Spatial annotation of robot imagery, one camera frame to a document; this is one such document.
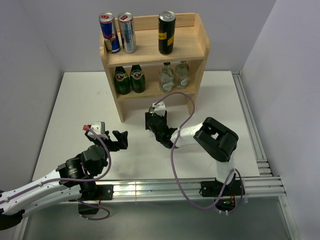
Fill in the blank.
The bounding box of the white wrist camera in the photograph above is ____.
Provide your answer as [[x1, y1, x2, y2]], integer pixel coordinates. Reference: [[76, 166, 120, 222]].
[[82, 121, 106, 138], [152, 101, 166, 116]]

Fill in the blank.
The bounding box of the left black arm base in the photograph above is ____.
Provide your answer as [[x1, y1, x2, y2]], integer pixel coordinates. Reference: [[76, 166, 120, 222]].
[[77, 184, 114, 218]]

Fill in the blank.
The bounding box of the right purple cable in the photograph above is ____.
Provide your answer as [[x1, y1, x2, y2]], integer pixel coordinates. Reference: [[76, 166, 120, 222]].
[[153, 92, 245, 214]]

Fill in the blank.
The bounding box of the green perrier bottle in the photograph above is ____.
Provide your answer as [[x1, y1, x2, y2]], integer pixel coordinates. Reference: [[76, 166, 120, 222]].
[[114, 66, 131, 95], [130, 64, 146, 93]]

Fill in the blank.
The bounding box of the clear glass bottle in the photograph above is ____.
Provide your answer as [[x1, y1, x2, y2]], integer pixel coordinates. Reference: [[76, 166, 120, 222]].
[[174, 61, 190, 89], [159, 62, 174, 93]]

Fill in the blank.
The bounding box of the blue silver Red Bull can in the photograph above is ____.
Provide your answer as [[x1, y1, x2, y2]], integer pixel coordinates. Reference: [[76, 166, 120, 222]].
[[98, 12, 121, 53]]

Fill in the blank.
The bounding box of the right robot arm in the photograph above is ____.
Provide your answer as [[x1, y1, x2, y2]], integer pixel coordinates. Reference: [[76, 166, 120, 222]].
[[145, 111, 239, 195]]

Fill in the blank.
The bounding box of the silver light-blue energy can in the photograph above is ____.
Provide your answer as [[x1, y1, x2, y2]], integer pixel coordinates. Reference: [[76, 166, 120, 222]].
[[117, 12, 137, 53]]

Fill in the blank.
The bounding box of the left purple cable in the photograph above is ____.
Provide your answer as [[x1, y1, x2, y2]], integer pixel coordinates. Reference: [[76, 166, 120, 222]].
[[0, 131, 112, 221]]

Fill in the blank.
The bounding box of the aluminium mounting rail frame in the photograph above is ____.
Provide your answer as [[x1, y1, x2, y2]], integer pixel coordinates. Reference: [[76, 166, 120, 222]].
[[14, 70, 301, 240]]

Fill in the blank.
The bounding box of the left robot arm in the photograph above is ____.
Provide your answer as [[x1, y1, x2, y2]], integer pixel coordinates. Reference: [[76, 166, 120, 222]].
[[0, 125, 128, 231]]

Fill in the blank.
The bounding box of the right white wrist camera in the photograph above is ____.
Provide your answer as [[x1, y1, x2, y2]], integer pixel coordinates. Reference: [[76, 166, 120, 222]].
[[152, 101, 166, 116]]

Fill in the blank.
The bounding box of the purple cable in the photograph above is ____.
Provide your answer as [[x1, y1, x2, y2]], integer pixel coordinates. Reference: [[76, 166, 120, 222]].
[[0, 131, 112, 221], [153, 92, 245, 214]]

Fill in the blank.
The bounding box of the black yellow can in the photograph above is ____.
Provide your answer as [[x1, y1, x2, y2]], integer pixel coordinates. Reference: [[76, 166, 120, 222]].
[[148, 106, 155, 114], [158, 10, 176, 55]]

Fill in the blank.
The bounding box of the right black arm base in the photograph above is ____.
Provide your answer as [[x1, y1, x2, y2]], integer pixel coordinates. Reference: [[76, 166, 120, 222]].
[[199, 178, 246, 213]]

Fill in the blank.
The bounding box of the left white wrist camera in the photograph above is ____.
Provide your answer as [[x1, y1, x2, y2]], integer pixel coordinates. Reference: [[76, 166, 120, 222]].
[[82, 121, 106, 138]]

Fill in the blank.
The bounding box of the wooden two-tier shelf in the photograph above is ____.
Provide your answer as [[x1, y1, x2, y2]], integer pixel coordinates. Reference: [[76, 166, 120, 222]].
[[99, 12, 210, 122]]

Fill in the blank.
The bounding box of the right green Perrier bottle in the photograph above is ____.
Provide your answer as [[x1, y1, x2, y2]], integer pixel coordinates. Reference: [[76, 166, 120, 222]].
[[130, 64, 146, 93]]

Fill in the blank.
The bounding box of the left green Perrier bottle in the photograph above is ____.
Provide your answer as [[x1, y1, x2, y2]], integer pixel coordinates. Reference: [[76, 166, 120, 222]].
[[114, 66, 131, 95]]

